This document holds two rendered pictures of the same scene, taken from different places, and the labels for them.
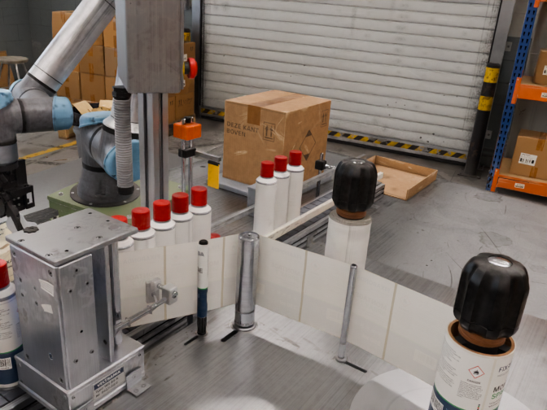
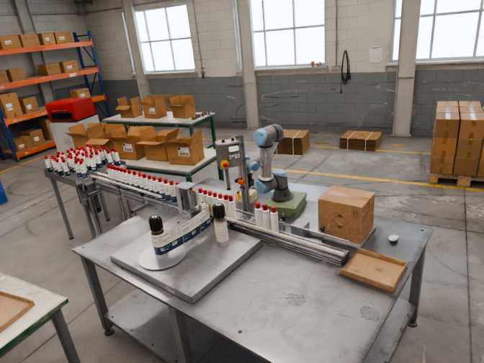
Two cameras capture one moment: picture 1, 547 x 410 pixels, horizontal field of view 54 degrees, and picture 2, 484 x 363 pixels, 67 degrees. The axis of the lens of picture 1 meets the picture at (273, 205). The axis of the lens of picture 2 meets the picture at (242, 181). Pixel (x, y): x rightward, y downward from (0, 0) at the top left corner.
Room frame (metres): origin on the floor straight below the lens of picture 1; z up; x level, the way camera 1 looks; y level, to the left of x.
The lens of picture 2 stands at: (1.41, -2.23, 2.21)
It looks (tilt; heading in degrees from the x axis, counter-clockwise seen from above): 23 degrees down; 97
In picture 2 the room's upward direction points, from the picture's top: 6 degrees counter-clockwise
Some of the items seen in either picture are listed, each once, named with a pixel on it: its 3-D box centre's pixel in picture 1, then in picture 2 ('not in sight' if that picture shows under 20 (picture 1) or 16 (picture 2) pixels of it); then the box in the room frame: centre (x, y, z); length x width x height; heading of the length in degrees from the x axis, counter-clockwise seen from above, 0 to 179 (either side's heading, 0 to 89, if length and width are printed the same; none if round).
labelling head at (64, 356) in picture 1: (77, 311); (189, 199); (0.67, 0.28, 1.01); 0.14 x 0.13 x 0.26; 147
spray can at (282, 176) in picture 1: (277, 195); (266, 217); (1.28, -0.01, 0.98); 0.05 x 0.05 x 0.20
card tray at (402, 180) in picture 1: (389, 176); (373, 268); (1.90, -0.42, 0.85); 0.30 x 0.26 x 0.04; 147
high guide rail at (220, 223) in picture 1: (276, 197); (274, 220); (1.33, -0.01, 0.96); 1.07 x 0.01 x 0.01; 147
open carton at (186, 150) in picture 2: not in sight; (185, 146); (0.27, 1.87, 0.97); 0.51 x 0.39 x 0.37; 72
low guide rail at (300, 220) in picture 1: (297, 222); (269, 231); (1.29, -0.07, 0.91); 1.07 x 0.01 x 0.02; 147
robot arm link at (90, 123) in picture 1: (103, 137); (279, 178); (1.38, 0.46, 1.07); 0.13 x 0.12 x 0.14; 38
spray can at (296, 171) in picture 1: (292, 188); (274, 220); (1.33, -0.05, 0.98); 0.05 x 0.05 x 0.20
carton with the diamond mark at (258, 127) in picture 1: (277, 138); (346, 213); (1.82, 0.00, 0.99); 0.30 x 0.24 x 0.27; 148
